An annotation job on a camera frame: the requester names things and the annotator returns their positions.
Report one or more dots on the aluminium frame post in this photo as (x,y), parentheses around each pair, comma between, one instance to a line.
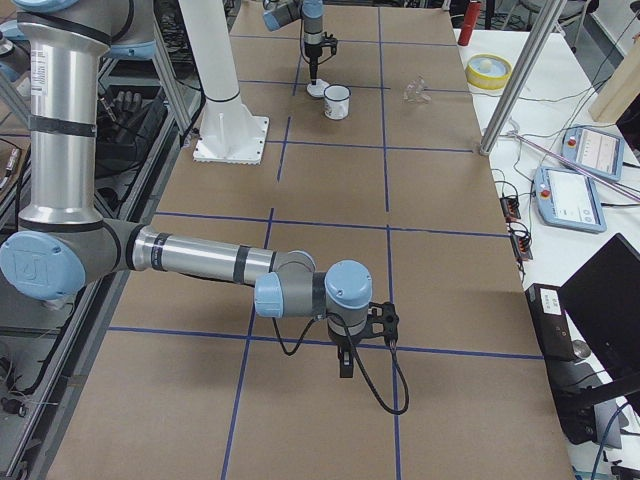
(533,47)

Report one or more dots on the blue teach pendant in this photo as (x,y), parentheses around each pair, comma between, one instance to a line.
(567,199)
(599,152)

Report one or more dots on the near blue teach pendant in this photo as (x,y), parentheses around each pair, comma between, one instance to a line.
(567,199)

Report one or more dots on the black monitor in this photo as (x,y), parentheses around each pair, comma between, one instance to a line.
(602,300)

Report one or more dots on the yellow tape roll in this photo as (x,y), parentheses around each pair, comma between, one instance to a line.
(496,79)

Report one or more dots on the far blue teach pendant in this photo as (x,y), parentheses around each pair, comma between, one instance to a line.
(599,152)

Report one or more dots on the black computer box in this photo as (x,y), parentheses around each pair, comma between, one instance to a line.
(560,350)

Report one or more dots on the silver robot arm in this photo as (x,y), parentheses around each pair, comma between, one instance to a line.
(278,14)
(63,243)

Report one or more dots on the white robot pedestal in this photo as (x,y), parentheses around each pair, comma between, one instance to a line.
(228,131)

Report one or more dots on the white enamel mug blue rim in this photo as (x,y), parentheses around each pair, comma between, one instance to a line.
(336,102)

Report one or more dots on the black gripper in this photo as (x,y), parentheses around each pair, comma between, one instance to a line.
(343,346)
(312,54)

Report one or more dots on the white ceramic lid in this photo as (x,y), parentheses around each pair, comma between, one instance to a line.
(316,89)

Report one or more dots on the red bottle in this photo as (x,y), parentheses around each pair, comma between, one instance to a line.
(469,21)

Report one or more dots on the metal grabber stick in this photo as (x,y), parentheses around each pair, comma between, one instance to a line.
(617,188)

